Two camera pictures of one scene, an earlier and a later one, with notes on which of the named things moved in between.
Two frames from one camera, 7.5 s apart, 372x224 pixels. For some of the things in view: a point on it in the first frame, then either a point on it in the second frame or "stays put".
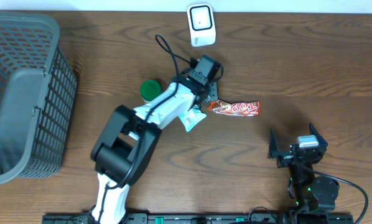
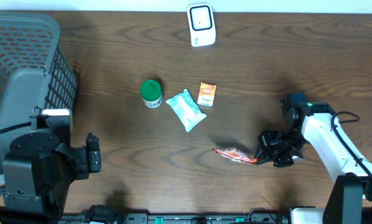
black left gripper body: [210, 89] to [81, 165]
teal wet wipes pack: [192, 118] stays put
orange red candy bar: [243, 108] to [236, 154]
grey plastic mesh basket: [32, 88] stays put
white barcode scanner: [201, 23] stays put
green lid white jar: [150, 89] stays put
